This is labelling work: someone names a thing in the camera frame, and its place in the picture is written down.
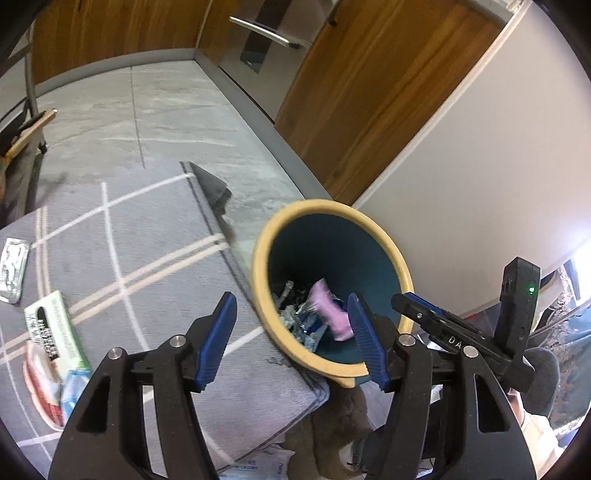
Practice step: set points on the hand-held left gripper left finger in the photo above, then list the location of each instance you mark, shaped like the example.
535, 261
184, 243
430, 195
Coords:
214, 341

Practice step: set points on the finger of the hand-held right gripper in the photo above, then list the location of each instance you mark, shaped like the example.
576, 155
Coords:
415, 307

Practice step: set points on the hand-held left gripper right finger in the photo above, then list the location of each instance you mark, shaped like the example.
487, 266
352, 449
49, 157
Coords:
369, 341

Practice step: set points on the pink wrapper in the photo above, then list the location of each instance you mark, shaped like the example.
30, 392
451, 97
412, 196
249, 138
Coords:
330, 311

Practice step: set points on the grey printed plastic bag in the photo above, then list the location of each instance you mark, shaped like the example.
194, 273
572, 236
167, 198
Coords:
293, 321

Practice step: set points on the teal bin with yellow rim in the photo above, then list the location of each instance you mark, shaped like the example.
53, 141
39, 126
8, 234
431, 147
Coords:
341, 249

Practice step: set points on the person's right forearm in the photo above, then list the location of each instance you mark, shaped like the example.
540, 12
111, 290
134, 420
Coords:
540, 392

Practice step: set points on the brown cloth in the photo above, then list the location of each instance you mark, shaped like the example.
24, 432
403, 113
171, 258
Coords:
332, 429

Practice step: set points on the grey plaid mat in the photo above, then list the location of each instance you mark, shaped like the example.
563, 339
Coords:
152, 240

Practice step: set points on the printed paper sheet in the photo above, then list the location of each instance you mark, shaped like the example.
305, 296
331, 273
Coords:
258, 466

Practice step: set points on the blue face mask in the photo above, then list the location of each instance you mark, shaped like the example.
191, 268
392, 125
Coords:
74, 392

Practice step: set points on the green and white carton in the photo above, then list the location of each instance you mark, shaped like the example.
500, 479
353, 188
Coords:
55, 327

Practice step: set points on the red and white paper cup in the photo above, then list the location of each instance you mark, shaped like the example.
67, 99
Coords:
39, 383

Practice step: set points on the silver blister pack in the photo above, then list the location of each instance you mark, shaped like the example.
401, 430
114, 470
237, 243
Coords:
14, 267

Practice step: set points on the wooden tall cabinet panel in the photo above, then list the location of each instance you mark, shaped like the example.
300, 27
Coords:
369, 92

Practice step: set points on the steel built-in oven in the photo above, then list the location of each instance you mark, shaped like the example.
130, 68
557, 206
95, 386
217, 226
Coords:
272, 60

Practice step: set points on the steel shelf rack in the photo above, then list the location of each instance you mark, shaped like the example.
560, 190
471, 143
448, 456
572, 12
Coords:
31, 87

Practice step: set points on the wooden base cabinet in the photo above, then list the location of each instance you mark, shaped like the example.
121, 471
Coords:
115, 32

